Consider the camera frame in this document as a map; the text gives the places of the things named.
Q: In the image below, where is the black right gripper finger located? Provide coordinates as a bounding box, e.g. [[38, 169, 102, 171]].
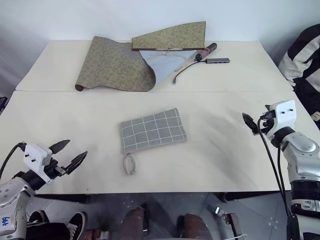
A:
[[241, 112, 259, 136]]

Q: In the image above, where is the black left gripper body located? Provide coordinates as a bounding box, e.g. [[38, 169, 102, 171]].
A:
[[44, 159, 69, 180]]

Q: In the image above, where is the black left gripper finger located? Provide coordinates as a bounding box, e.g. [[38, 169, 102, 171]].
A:
[[64, 150, 89, 176], [49, 139, 72, 155]]

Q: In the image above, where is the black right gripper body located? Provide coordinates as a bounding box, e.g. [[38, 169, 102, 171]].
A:
[[258, 110, 276, 132]]

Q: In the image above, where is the grey checked fabric pouch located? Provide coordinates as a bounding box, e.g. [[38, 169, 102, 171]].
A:
[[119, 107, 188, 177]]

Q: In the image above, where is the black white sneaker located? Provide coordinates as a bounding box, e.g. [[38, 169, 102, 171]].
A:
[[26, 210, 50, 226], [65, 211, 87, 240]]

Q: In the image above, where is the dark object at table side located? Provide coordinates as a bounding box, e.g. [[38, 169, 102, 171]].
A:
[[0, 95, 8, 116]]

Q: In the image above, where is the black and white jacket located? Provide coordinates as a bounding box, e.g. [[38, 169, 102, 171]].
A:
[[277, 23, 320, 131]]

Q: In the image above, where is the brown rounded shape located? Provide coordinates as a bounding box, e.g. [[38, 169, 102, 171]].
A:
[[176, 212, 211, 240], [119, 206, 146, 240]]

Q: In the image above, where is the brocade hanging scroll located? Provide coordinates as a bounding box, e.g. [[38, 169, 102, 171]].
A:
[[74, 20, 207, 93]]

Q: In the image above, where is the metal clamp under table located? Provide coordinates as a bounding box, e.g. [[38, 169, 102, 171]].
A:
[[206, 204, 241, 236]]

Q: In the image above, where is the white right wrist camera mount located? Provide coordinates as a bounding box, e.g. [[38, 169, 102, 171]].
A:
[[264, 99, 297, 140]]

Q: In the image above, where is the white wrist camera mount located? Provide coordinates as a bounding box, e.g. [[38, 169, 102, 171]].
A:
[[23, 143, 55, 184], [264, 99, 297, 140]]

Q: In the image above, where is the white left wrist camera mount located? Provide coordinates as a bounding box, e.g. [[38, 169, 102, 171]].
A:
[[23, 143, 55, 184]]

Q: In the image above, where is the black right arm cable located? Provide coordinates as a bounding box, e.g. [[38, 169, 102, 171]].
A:
[[256, 117, 300, 240]]

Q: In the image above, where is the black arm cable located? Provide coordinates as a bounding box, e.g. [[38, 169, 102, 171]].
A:
[[256, 117, 300, 240], [0, 142, 27, 176]]

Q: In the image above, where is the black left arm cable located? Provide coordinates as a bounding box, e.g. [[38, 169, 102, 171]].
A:
[[0, 142, 27, 176]]

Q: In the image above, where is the grey usb hub with cable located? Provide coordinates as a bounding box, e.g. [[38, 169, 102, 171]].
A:
[[171, 57, 231, 85]]

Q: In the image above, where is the black table frame bar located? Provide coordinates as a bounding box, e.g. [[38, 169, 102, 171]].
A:
[[219, 190, 292, 203]]

